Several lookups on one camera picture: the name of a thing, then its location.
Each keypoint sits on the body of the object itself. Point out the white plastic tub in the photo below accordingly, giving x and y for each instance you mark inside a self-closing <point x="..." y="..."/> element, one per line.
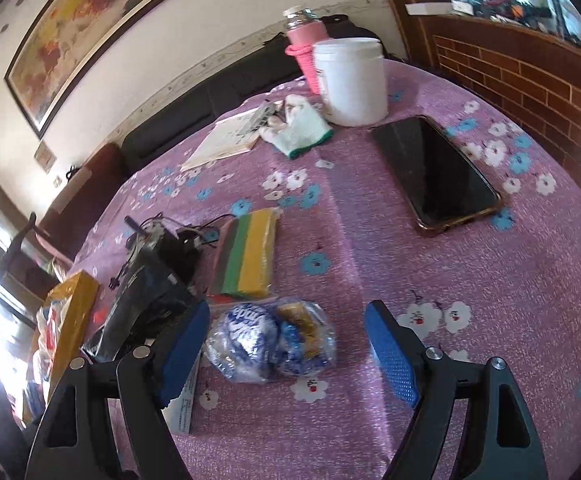
<point x="353" y="85"/>

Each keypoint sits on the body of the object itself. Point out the black smartphone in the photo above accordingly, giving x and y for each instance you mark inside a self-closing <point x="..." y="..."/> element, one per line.
<point x="435" y="170"/>

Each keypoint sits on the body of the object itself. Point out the rainbow striped sponge pack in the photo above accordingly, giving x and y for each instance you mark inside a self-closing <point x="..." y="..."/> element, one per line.
<point x="250" y="255"/>

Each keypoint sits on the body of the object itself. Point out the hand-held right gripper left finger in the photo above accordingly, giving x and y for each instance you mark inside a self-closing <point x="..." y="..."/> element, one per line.
<point x="185" y="350"/>

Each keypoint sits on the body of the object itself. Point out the framed wall painting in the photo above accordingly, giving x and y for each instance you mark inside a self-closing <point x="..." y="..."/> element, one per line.
<point x="85" y="35"/>

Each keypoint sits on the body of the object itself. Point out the white flat box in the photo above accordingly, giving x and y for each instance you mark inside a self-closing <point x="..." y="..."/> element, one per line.
<point x="435" y="8"/>

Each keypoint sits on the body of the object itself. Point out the pink bottle with knit sleeve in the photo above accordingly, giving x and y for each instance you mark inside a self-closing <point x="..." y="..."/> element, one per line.
<point x="305" y="40"/>

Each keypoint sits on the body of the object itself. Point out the clear plastic bag blue print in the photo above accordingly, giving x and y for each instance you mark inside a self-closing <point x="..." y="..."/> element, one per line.
<point x="250" y="340"/>

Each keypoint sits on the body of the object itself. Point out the grey remote control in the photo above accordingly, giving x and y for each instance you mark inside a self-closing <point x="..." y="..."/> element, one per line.
<point x="258" y="117"/>

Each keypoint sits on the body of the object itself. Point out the brown upholstered chair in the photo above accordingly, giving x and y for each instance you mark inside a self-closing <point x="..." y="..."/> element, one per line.
<point x="100" y="175"/>

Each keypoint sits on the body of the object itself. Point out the white printed booklet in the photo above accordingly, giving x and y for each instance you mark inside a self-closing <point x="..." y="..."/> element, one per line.
<point x="220" y="140"/>

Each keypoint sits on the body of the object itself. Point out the black bag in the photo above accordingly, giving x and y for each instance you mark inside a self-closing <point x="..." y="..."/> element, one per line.
<point x="343" y="27"/>

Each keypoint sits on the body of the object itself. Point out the white printed paper slip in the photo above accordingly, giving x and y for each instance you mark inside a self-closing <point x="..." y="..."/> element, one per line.
<point x="183" y="410"/>

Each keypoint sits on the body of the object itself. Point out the dark wooden chair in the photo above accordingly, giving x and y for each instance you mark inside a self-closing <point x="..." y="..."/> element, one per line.
<point x="18" y="245"/>

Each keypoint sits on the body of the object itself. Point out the yellow cardboard box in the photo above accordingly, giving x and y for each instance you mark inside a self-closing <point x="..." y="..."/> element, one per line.
<point x="75" y="320"/>

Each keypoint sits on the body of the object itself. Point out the pile of windowsill items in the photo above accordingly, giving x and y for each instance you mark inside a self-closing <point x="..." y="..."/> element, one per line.
<point x="520" y="10"/>

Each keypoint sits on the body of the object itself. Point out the small wall plaque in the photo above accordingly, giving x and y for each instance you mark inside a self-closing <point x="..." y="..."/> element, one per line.
<point x="45" y="156"/>

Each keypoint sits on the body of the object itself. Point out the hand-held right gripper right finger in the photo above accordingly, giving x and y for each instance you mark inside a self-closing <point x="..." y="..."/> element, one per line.
<point x="390" y="355"/>

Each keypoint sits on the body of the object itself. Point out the white plastic bag red print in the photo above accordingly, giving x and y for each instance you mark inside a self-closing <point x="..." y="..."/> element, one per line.
<point x="48" y="330"/>

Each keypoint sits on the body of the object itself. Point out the black sofa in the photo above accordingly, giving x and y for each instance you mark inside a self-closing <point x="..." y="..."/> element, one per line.
<point x="195" y="110"/>

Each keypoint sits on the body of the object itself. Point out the purple floral tablecloth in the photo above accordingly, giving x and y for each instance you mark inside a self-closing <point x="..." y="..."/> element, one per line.
<point x="350" y="260"/>

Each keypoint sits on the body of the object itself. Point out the black printed packet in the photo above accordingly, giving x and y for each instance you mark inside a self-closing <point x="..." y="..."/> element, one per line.
<point x="130" y="310"/>

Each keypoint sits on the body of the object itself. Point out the white work glove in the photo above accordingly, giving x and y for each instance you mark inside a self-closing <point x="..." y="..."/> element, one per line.
<point x="298" y="132"/>

